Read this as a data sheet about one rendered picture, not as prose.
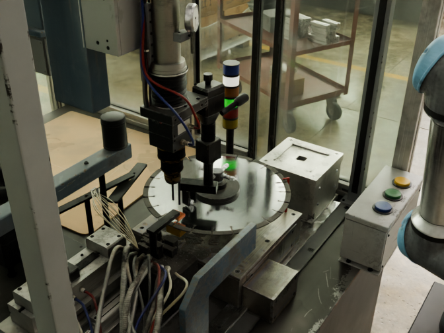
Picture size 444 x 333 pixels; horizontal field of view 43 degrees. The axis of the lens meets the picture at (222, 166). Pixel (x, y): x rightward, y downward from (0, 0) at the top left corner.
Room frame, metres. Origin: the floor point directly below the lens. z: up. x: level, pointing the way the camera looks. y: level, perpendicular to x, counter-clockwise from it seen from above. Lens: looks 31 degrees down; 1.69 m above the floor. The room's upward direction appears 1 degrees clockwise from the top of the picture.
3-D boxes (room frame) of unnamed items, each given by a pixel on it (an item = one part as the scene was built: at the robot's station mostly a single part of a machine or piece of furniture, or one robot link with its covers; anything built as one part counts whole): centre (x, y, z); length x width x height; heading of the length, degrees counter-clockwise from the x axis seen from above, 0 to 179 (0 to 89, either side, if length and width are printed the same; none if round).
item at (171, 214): (0.98, 0.12, 0.95); 0.10 x 0.03 x 0.07; 146
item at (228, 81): (1.44, -0.02, 1.11); 0.05 x 0.04 x 0.03; 56
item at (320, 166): (1.39, -0.22, 0.82); 0.18 x 0.18 x 0.15; 56
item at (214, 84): (1.07, 0.03, 1.17); 0.06 x 0.05 x 0.20; 137
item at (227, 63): (1.44, -0.02, 1.14); 0.05 x 0.04 x 0.03; 56
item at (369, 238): (1.21, -0.42, 0.82); 0.28 x 0.11 x 0.15; 146
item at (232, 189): (1.14, 0.01, 0.96); 0.11 x 0.11 x 0.03
